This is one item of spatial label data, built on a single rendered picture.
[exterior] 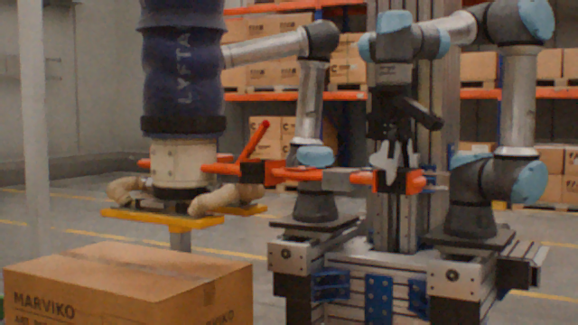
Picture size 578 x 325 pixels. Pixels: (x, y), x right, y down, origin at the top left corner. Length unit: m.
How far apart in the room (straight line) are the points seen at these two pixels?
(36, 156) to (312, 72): 2.99
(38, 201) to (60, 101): 8.00
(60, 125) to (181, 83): 11.14
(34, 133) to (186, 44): 3.22
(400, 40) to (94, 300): 0.98
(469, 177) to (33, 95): 3.54
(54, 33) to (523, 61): 11.48
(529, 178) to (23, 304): 1.41
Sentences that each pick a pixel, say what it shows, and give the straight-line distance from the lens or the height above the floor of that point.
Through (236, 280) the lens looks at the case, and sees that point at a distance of 1.71.
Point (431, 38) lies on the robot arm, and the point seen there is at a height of 1.55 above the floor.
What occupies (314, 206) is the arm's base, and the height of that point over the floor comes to 1.09.
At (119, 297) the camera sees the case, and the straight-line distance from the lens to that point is 1.55.
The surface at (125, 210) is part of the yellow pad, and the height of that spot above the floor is 1.14.
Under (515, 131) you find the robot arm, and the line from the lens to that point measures 1.64.
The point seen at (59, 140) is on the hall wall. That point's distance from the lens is 12.58.
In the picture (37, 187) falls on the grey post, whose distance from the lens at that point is 4.68.
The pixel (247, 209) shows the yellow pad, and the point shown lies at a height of 1.13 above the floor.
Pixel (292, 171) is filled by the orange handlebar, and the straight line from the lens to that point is 1.38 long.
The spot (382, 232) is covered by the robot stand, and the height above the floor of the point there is 1.00.
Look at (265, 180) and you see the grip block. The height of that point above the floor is 1.23.
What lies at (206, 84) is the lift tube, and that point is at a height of 1.46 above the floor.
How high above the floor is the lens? 1.41
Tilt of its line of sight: 5 degrees down
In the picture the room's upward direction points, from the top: straight up
